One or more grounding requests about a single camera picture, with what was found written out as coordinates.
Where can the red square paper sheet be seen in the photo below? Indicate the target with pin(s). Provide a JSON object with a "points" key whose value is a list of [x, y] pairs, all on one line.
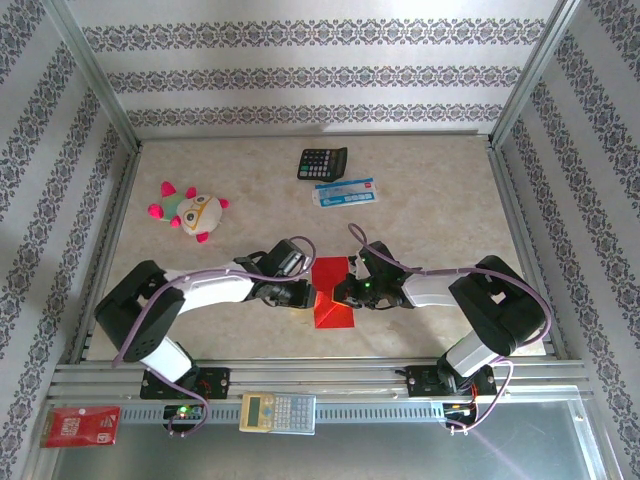
{"points": [[327, 272]]}

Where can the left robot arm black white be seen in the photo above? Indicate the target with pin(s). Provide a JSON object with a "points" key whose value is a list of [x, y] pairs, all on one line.
{"points": [[210, 290]]}

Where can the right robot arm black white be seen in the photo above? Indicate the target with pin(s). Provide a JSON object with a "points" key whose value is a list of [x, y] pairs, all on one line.
{"points": [[500, 310]]}

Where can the blue white flat packet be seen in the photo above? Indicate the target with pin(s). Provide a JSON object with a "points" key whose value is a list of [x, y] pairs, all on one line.
{"points": [[345, 194]]}

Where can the round plush toy pink limbs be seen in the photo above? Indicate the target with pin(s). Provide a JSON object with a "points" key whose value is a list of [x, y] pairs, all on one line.
{"points": [[197, 212]]}

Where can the grey beige scientific calculator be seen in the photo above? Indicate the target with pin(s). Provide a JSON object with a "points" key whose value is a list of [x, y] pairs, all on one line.
{"points": [[277, 412]]}

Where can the black desk calculator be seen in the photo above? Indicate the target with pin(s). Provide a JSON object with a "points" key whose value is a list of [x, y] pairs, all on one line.
{"points": [[320, 164]]}

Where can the grey metal tray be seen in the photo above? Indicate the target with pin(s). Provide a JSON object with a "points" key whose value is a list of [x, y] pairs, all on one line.
{"points": [[350, 455]]}

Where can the red printed packet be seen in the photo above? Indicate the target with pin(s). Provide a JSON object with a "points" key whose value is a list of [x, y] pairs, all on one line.
{"points": [[80, 426]]}

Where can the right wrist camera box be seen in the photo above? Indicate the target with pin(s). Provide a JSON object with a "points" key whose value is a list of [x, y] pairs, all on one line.
{"points": [[372, 260]]}

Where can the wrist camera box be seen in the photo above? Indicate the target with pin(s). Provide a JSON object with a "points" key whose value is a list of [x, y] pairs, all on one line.
{"points": [[372, 260], [286, 256]]}

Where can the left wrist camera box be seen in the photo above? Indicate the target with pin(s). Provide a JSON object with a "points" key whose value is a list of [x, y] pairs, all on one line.
{"points": [[286, 256]]}

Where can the long aluminium mounting rail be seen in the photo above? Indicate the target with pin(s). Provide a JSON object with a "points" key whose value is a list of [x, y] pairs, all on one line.
{"points": [[320, 372]]}

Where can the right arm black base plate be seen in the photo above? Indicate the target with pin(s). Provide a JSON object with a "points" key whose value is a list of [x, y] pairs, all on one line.
{"points": [[422, 382]]}

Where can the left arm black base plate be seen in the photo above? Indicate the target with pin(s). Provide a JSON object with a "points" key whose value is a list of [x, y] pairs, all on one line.
{"points": [[220, 382]]}

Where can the aluminium back rail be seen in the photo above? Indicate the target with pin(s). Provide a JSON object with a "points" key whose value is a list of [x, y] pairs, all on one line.
{"points": [[310, 135]]}

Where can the aluminium side rail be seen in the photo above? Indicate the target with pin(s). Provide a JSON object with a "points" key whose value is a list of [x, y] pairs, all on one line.
{"points": [[111, 250], [525, 250]]}

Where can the aluminium frame post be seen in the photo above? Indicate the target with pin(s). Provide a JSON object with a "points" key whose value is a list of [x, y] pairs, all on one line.
{"points": [[95, 75], [535, 75]]}

